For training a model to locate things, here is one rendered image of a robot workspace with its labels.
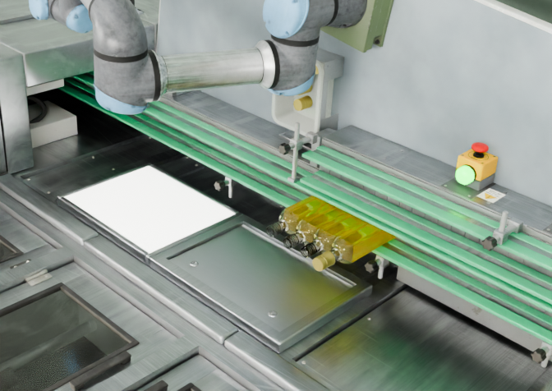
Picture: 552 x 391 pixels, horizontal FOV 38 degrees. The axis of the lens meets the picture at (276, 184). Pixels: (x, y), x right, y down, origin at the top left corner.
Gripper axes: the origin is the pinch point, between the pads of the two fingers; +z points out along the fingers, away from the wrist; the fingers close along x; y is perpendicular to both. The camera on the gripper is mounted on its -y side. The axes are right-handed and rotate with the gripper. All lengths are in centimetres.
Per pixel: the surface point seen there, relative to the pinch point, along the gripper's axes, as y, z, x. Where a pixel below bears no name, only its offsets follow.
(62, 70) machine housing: 19.4, -15.1, 31.5
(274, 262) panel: -74, -12, 45
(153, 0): 43, 38, 27
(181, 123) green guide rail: -18.5, 1.8, 36.1
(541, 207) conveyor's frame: -123, 19, 9
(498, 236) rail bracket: -123, -1, 8
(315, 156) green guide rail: -70, 1, 19
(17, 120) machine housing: 17, -32, 44
